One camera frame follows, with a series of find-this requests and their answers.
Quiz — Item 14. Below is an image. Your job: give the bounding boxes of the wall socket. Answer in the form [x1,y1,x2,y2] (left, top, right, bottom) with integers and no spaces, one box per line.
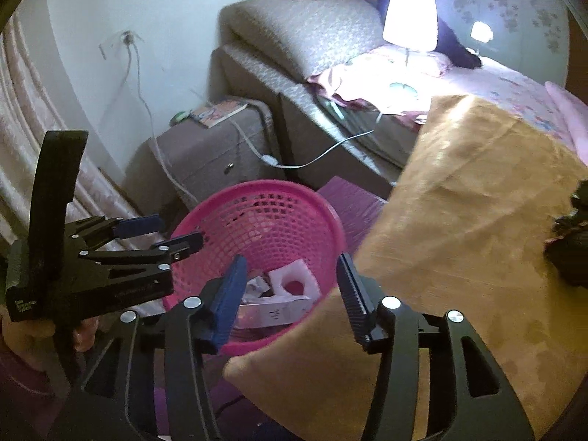
[98,30,139,60]

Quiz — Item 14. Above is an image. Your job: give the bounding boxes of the purple floor mat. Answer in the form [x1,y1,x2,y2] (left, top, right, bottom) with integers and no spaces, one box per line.
[317,175,387,258]

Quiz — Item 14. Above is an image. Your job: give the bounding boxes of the thin white cable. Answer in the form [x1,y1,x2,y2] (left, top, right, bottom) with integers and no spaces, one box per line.
[124,39,198,205]

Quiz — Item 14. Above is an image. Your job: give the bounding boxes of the black floor cable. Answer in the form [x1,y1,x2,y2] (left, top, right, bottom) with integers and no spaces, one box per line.
[214,392,244,419]

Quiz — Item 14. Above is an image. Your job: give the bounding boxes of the golden floral tablecloth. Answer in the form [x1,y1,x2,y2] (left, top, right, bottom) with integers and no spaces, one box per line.
[223,94,588,441]

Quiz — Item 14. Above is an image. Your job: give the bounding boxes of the white lamp cable with switch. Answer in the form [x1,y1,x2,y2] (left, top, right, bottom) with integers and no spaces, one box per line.
[124,32,384,168]

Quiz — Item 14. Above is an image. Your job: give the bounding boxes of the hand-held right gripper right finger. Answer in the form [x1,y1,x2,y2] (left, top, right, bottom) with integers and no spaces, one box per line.
[337,252,536,441]

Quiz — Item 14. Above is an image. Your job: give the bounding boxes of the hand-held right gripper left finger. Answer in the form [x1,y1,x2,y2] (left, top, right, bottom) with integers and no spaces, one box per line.
[80,255,249,441]

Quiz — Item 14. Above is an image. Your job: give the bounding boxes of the person's left hand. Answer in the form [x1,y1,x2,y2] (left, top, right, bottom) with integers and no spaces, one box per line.
[1,315,99,361]

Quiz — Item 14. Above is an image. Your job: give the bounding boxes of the dark leaf wrapper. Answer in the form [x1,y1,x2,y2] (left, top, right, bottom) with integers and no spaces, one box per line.
[544,190,588,286]

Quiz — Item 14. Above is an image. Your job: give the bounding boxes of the brown nightstand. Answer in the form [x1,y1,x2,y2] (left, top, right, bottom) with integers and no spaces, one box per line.
[126,98,286,212]

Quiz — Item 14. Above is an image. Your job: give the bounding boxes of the white foam tray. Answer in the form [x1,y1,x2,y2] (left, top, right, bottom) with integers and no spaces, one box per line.
[268,259,321,304]

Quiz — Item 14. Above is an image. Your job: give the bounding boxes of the person's left forearm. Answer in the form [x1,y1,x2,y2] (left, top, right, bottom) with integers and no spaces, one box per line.
[0,351,69,428]

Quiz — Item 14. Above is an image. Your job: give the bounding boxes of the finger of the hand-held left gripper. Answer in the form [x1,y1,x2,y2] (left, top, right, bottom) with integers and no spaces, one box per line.
[80,233,205,281]
[64,214,165,244]

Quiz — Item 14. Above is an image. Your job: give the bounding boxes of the wardrobe with flower doors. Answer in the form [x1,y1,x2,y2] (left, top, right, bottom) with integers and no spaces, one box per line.
[423,0,570,90]

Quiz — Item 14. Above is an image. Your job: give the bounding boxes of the pink pillow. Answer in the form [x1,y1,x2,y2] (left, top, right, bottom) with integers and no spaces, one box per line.
[544,82,588,157]

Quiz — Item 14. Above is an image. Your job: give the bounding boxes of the pink plastic mesh basket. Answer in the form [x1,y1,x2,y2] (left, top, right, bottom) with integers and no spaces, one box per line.
[163,180,347,356]

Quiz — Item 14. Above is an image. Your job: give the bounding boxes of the white paper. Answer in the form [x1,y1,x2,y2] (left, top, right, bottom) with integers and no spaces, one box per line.
[245,276,273,302]

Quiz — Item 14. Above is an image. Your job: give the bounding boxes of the colourful book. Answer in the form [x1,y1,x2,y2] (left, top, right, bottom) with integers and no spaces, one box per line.
[190,97,249,128]

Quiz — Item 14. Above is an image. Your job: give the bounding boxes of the grey headboard cushion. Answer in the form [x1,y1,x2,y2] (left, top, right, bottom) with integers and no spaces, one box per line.
[218,0,387,81]

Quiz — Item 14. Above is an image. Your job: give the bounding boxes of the beige curtain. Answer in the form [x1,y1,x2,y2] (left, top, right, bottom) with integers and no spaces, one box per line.
[0,9,139,240]

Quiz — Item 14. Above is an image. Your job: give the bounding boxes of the white table lamp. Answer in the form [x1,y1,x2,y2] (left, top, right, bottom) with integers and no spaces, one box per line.
[383,0,438,98]

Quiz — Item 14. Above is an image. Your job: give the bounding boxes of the bed with pink floral sheet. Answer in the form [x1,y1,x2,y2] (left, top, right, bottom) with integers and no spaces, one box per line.
[211,39,588,203]

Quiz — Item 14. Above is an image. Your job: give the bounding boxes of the crumpled pink sheet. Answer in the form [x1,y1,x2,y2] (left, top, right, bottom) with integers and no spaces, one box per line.
[307,67,437,125]

